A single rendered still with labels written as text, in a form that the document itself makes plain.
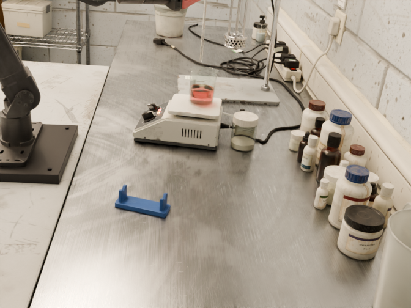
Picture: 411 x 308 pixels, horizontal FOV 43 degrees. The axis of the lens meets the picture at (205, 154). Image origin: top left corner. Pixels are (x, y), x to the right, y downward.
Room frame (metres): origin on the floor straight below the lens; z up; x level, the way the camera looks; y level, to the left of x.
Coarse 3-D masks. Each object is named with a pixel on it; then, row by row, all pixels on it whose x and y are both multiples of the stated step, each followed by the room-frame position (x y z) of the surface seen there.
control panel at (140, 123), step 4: (160, 104) 1.21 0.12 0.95; (164, 104) 1.20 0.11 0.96; (160, 108) 1.18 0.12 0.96; (164, 108) 1.17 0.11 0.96; (144, 112) 1.20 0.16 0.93; (156, 112) 1.16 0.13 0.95; (160, 112) 1.15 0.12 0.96; (156, 116) 1.13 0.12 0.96; (160, 116) 1.12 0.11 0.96; (140, 120) 1.15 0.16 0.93; (152, 120) 1.11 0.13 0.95; (156, 120) 1.10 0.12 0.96; (140, 124) 1.12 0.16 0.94; (144, 124) 1.11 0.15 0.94; (136, 128) 1.10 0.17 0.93
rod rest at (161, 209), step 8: (120, 192) 0.82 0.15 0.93; (120, 200) 0.81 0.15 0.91; (128, 200) 0.82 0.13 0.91; (136, 200) 0.83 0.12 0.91; (144, 200) 0.83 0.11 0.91; (152, 200) 0.83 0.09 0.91; (160, 200) 0.80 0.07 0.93; (128, 208) 0.81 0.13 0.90; (136, 208) 0.80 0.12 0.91; (144, 208) 0.80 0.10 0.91; (152, 208) 0.81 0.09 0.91; (160, 208) 0.80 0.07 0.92; (168, 208) 0.81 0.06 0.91; (160, 216) 0.79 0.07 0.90
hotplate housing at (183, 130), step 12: (168, 120) 1.09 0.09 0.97; (180, 120) 1.09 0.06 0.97; (192, 120) 1.09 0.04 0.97; (204, 120) 1.10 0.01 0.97; (216, 120) 1.11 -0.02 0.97; (144, 132) 1.09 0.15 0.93; (156, 132) 1.09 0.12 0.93; (168, 132) 1.09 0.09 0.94; (180, 132) 1.09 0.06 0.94; (192, 132) 1.09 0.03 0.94; (204, 132) 1.09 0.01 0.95; (216, 132) 1.09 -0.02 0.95; (168, 144) 1.09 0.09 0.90; (180, 144) 1.09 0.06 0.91; (192, 144) 1.09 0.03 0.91; (204, 144) 1.09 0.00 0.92; (216, 144) 1.09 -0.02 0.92
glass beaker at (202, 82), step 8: (192, 72) 1.15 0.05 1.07; (200, 72) 1.20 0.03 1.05; (208, 72) 1.19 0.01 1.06; (216, 72) 1.18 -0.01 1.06; (192, 80) 1.15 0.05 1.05; (200, 80) 1.14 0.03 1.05; (208, 80) 1.14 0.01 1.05; (192, 88) 1.15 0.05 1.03; (200, 88) 1.14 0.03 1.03; (208, 88) 1.14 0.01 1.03; (192, 96) 1.15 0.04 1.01; (200, 96) 1.14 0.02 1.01; (208, 96) 1.14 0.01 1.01; (200, 104) 1.14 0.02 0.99; (208, 104) 1.14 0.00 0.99
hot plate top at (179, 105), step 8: (176, 96) 1.19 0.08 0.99; (184, 96) 1.20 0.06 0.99; (176, 104) 1.14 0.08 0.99; (184, 104) 1.14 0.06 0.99; (192, 104) 1.15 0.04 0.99; (216, 104) 1.16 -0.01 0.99; (168, 112) 1.10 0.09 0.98; (176, 112) 1.10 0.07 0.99; (184, 112) 1.09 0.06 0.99; (192, 112) 1.10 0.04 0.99; (200, 112) 1.10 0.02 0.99; (208, 112) 1.11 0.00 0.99; (216, 112) 1.11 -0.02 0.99
